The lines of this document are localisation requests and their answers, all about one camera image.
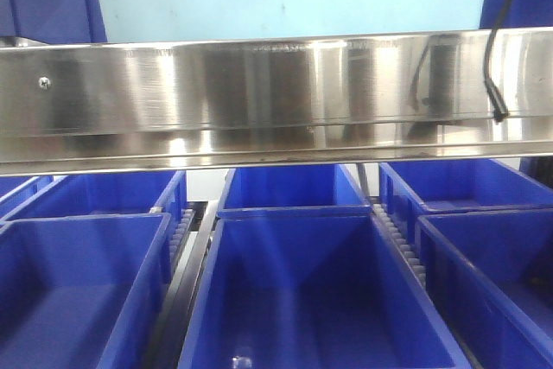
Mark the blue bin rear right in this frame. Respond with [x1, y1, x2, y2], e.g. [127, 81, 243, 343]
[378, 159, 552, 245]

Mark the blue bin rear centre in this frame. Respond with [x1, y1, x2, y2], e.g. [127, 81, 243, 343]
[218, 164, 371, 219]

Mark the blue bin lower right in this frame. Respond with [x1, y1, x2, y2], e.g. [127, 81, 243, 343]
[415, 209, 552, 368]

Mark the blue bin lower centre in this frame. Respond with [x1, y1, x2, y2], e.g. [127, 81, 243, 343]
[178, 214, 469, 368]

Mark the blue bin rear left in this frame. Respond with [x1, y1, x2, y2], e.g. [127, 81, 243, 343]
[2, 171, 187, 233]

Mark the blue bin upper left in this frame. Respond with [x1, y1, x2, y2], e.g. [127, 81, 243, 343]
[1, 0, 107, 44]

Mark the black cable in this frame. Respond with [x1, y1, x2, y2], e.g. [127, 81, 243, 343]
[482, 0, 526, 124]

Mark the left white roller track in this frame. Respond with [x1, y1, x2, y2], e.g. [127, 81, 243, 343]
[169, 209, 196, 268]

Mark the white roller track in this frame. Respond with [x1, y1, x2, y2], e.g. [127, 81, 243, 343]
[372, 203, 426, 289]
[169, 209, 196, 268]

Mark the blue bin lower left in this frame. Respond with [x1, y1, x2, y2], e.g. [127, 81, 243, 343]
[1, 213, 171, 368]

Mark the stainless steel shelf rail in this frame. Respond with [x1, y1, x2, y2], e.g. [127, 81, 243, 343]
[1, 28, 552, 176]

